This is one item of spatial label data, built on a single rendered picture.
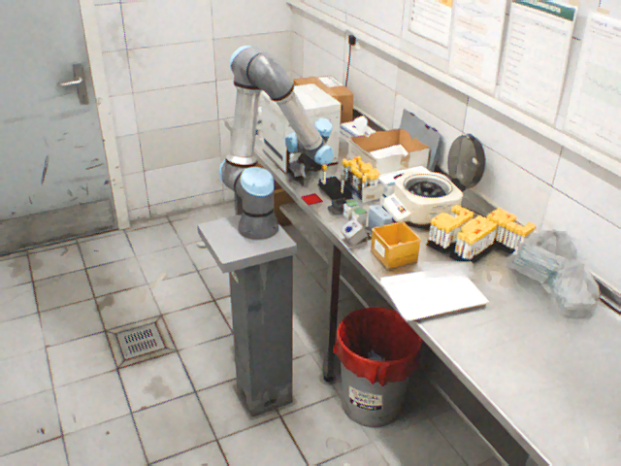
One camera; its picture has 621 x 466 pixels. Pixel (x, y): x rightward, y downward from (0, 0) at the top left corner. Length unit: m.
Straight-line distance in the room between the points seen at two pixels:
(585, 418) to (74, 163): 3.07
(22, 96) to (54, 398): 1.64
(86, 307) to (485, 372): 2.32
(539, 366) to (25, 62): 2.92
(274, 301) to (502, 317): 0.88
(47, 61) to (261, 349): 2.00
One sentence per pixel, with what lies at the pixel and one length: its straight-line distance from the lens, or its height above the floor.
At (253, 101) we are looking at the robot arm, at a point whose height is 1.38.
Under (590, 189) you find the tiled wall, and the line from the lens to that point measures 2.25.
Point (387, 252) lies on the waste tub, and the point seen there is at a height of 0.95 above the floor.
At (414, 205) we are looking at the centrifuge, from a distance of 2.41.
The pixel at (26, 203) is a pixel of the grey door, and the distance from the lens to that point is 3.96.
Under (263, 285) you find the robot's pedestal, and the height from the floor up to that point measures 0.72.
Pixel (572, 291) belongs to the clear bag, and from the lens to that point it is 2.16.
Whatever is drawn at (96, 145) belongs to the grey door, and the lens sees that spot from 3.85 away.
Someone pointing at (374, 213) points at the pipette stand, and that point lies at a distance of 2.34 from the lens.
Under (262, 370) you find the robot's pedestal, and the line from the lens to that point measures 2.65.
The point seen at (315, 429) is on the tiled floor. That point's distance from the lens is 2.78.
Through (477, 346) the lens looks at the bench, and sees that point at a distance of 1.96.
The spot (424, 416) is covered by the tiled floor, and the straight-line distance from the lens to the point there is 2.89.
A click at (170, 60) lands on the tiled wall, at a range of 3.84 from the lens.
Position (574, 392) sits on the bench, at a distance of 1.92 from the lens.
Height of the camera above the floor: 2.17
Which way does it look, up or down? 34 degrees down
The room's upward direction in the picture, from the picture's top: 2 degrees clockwise
